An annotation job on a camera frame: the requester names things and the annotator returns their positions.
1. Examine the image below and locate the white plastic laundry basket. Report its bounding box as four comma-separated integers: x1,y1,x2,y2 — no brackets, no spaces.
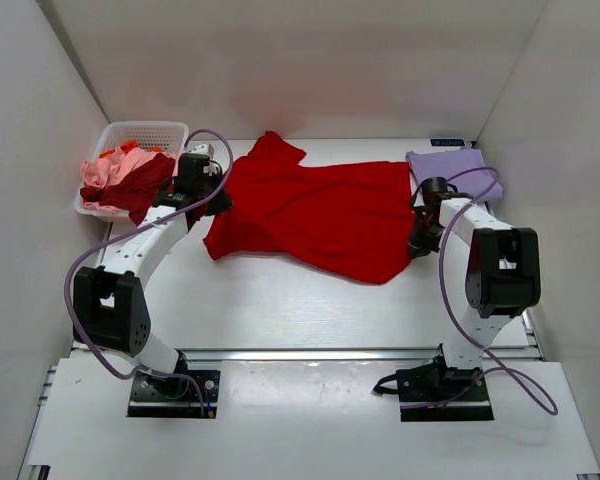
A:
74,121,189,225

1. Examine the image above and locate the folded purple t shirt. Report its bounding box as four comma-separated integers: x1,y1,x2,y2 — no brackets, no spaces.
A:
406,148,494,197

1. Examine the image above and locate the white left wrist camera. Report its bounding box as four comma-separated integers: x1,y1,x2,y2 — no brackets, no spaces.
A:
183,143,215,159

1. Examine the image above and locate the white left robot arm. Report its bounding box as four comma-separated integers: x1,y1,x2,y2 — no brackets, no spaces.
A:
72,144,232,398

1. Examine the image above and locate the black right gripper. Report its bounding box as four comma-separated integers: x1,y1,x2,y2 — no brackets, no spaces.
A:
406,211,445,260

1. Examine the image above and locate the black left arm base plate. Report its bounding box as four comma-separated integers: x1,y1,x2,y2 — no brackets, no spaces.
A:
127,369,221,419

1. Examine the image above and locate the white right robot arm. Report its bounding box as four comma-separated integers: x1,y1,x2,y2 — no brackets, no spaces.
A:
408,177,541,401

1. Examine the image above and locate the dark red t shirt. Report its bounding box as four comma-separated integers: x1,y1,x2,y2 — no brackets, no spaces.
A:
79,154,175,226

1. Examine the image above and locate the orange t shirt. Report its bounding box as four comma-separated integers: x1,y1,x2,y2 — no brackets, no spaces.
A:
98,141,164,159

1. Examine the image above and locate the dark blue label sticker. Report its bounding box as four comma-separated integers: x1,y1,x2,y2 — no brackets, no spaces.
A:
430,138,466,148

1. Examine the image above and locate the aluminium table rail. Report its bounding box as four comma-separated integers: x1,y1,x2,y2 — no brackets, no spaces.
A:
183,348,437,362

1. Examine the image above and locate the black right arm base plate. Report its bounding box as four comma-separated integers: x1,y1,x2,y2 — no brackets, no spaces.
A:
372,363,494,423

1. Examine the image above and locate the pink t shirt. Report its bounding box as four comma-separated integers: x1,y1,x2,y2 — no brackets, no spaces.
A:
81,149,176,187

